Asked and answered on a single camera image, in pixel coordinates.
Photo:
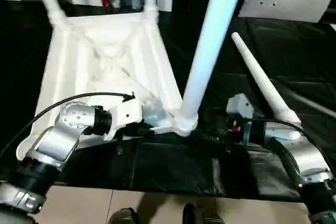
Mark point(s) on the white plastic table top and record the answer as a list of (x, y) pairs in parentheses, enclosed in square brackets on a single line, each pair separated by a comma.
[(92, 51)]

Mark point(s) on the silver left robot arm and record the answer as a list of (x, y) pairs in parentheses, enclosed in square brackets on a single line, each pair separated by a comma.
[(52, 142)]

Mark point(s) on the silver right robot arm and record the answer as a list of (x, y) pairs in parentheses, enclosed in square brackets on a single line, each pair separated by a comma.
[(307, 155)]

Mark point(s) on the dark left robot leg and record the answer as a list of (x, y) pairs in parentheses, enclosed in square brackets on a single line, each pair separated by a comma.
[(122, 216)]

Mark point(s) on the black mat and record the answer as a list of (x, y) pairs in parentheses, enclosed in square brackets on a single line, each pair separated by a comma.
[(288, 51)]

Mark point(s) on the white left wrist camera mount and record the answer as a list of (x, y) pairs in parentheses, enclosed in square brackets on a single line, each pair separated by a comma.
[(126, 108)]

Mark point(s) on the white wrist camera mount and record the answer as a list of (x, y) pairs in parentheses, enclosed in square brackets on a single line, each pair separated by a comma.
[(126, 108), (240, 106)]

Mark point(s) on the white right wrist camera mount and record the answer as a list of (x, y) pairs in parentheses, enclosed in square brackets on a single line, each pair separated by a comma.
[(240, 106)]

